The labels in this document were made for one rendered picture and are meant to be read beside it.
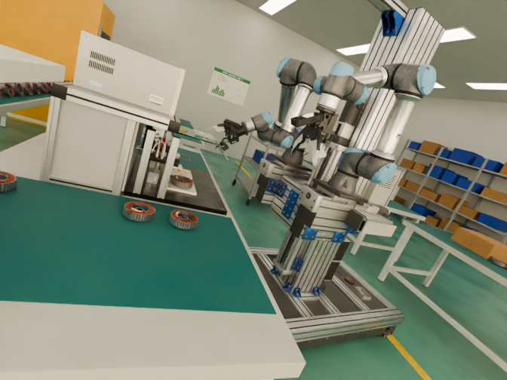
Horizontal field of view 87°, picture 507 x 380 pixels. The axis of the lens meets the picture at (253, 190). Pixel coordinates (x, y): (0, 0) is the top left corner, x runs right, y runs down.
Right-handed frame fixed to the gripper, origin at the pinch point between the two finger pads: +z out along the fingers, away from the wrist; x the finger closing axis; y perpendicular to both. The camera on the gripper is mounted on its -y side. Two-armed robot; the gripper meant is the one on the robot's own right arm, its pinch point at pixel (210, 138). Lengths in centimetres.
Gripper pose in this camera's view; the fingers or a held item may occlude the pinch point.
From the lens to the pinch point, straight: 154.5
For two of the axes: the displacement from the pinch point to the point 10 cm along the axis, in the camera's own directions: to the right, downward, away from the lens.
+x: 2.1, 6.2, 7.6
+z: -9.2, 3.9, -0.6
